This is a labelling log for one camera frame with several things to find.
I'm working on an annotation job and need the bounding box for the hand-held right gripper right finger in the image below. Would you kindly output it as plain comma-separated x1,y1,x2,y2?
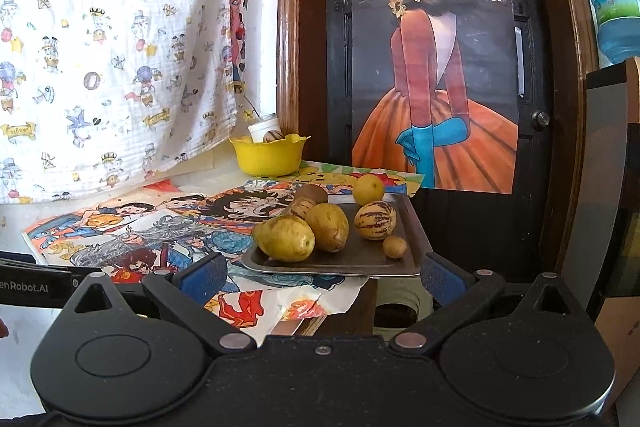
387,252,599,355

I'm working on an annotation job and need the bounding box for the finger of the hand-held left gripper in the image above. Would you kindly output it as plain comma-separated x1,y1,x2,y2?
0,256,77,278

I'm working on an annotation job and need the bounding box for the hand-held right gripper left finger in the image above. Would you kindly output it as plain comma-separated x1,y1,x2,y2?
50,252,258,355

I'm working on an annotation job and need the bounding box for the yellow-green potato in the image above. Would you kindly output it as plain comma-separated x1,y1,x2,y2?
251,214,317,263

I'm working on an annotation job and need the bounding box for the metal tray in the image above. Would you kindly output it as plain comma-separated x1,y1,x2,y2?
241,197,435,278

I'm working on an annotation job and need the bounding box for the yellow lemon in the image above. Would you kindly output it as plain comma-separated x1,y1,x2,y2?
353,174,386,206

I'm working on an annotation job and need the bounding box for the yellow-green fruit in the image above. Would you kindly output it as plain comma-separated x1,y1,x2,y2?
305,203,351,254

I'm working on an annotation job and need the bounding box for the brown round fruit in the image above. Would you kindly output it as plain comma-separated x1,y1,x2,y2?
295,184,330,206

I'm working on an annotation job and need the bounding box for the white plastic stool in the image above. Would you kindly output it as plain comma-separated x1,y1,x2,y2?
375,278,426,323

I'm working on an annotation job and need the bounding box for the grey-haired figures drawing sheet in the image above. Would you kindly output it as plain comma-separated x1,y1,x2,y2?
47,212,368,343

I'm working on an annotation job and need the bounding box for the cartoon boys drawing sheet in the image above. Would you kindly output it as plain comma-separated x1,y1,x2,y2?
21,192,211,265

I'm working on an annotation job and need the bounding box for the dark wooden table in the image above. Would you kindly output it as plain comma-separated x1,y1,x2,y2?
267,278,379,339

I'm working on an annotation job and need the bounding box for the yellow plastic bowl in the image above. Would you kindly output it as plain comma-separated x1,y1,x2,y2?
229,133,312,178

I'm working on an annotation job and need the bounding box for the yellow bear drawing sheet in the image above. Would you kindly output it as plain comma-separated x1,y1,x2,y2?
290,159,426,198

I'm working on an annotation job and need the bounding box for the white jar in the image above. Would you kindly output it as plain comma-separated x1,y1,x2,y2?
248,113,281,144

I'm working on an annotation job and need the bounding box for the thin dry twig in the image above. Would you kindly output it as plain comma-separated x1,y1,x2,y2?
232,84,262,120

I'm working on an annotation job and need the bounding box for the white printed blanket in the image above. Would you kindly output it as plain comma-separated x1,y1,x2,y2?
0,0,251,205

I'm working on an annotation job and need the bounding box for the wall poster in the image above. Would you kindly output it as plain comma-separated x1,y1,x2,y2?
350,0,521,195

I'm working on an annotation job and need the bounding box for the red cartoon wall sticker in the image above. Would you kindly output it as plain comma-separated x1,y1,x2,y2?
227,0,249,95

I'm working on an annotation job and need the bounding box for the brown wooden door frame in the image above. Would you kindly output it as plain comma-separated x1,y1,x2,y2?
276,0,601,323

